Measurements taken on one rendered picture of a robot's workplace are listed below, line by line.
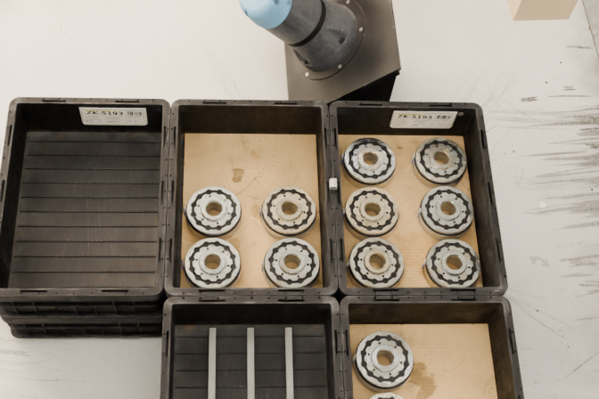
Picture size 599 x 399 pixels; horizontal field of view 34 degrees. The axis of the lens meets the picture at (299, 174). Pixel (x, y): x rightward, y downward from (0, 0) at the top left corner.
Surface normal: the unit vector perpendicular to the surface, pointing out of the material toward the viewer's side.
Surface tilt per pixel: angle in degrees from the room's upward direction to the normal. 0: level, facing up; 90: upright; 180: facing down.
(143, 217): 0
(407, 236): 0
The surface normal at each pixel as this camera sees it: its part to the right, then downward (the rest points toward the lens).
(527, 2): 0.09, 0.88
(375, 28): -0.63, -0.33
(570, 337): 0.07, -0.48
